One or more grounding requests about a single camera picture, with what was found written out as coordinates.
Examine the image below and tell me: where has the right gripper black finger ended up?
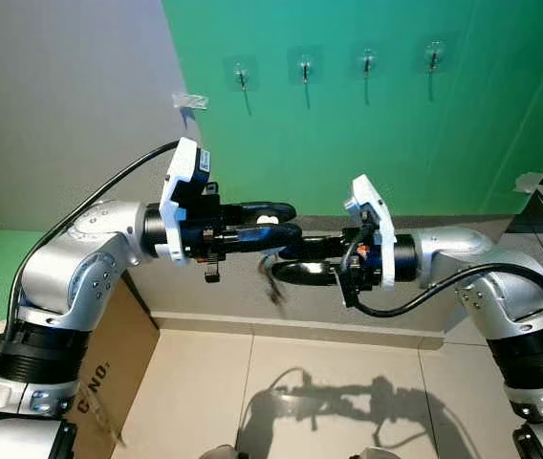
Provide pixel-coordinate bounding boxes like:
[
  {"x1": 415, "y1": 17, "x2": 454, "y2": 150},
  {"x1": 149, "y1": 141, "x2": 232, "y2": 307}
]
[
  {"x1": 270, "y1": 260, "x2": 344, "y2": 287},
  {"x1": 278, "y1": 237, "x2": 349, "y2": 262}
]

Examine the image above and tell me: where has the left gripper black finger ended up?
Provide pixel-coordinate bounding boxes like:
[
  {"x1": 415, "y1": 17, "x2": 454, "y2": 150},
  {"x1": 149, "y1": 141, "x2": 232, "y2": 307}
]
[
  {"x1": 236, "y1": 200, "x2": 298, "y2": 225},
  {"x1": 222, "y1": 224, "x2": 304, "y2": 253}
]

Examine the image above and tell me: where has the crumpled clear tape piece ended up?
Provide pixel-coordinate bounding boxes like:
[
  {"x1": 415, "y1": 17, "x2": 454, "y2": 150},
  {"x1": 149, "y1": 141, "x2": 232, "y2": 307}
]
[{"x1": 172, "y1": 92, "x2": 209, "y2": 109}]

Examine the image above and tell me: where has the brown cardboard box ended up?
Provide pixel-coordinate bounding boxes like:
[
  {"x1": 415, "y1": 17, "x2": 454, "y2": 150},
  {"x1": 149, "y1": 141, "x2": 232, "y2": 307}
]
[{"x1": 61, "y1": 277, "x2": 163, "y2": 459}]

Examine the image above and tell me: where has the robot right leg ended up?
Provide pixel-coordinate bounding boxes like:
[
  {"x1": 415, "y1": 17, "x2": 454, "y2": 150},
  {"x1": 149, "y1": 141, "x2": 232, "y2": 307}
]
[{"x1": 353, "y1": 445, "x2": 402, "y2": 459}]

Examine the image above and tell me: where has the white tape piece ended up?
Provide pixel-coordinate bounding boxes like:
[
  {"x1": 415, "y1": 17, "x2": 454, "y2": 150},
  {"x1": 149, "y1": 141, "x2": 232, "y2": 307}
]
[{"x1": 515, "y1": 172, "x2": 543, "y2": 194}]

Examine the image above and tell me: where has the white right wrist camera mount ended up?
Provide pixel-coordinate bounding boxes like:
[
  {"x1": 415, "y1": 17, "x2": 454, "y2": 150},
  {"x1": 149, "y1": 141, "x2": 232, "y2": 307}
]
[{"x1": 345, "y1": 175, "x2": 399, "y2": 291}]

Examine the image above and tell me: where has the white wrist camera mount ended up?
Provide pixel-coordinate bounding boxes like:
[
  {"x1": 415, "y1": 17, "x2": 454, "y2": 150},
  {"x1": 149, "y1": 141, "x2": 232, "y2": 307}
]
[
  {"x1": 345, "y1": 175, "x2": 399, "y2": 291},
  {"x1": 157, "y1": 137, "x2": 213, "y2": 264}
]

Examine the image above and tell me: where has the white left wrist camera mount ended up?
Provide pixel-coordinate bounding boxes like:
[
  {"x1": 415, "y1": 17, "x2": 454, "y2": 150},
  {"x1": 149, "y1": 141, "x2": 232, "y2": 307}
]
[{"x1": 157, "y1": 137, "x2": 213, "y2": 264}]

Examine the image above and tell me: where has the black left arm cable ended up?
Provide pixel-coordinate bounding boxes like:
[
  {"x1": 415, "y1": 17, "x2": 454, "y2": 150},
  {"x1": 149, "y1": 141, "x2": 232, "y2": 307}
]
[{"x1": 0, "y1": 141, "x2": 182, "y2": 407}]

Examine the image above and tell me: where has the green wall sheet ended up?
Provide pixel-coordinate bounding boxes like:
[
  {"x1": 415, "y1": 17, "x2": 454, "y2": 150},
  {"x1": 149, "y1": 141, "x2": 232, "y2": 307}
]
[{"x1": 162, "y1": 0, "x2": 543, "y2": 219}]

